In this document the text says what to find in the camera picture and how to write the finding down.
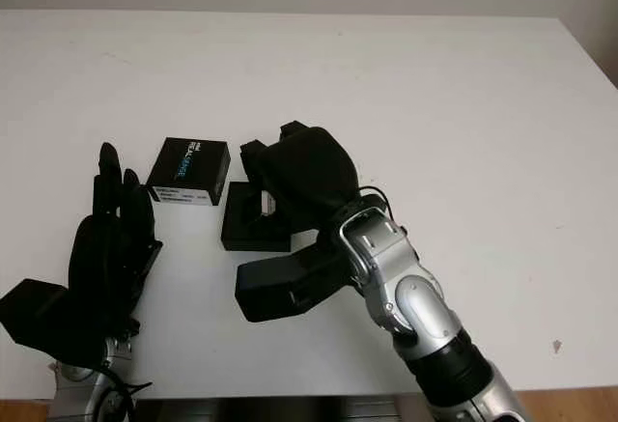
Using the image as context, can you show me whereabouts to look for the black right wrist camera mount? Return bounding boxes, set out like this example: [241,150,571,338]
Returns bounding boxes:
[234,233,358,324]

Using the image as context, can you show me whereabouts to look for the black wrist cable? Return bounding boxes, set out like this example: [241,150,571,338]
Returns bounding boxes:
[96,368,154,422]
[359,184,392,215]

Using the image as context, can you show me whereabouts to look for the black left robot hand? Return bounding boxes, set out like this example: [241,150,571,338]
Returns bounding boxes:
[67,141,164,344]

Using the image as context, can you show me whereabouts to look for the black RealSense box lid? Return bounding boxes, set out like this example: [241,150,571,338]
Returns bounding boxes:
[146,136,232,207]

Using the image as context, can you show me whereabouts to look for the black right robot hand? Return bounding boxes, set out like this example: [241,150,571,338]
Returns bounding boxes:
[239,122,363,238]

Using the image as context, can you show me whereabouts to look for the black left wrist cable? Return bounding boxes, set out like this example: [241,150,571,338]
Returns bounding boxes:
[96,368,154,422]

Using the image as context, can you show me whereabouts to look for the dark grey robot torso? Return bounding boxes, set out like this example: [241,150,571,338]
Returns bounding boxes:
[137,395,426,422]

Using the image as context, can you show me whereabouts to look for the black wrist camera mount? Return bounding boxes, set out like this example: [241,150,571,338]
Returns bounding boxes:
[234,233,358,324]
[0,277,107,368]

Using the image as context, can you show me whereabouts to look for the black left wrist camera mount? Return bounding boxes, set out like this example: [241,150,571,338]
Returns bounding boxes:
[0,277,107,368]

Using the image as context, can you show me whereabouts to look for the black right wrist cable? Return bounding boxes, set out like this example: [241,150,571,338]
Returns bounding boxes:
[359,184,392,215]

